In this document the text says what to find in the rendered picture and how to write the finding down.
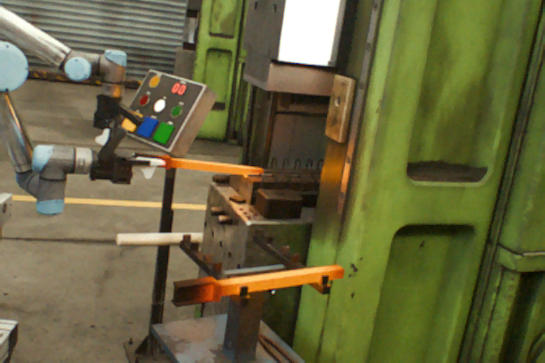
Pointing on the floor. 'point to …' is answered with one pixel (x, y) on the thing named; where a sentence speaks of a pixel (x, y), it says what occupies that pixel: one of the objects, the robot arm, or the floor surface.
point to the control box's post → (161, 250)
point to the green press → (219, 41)
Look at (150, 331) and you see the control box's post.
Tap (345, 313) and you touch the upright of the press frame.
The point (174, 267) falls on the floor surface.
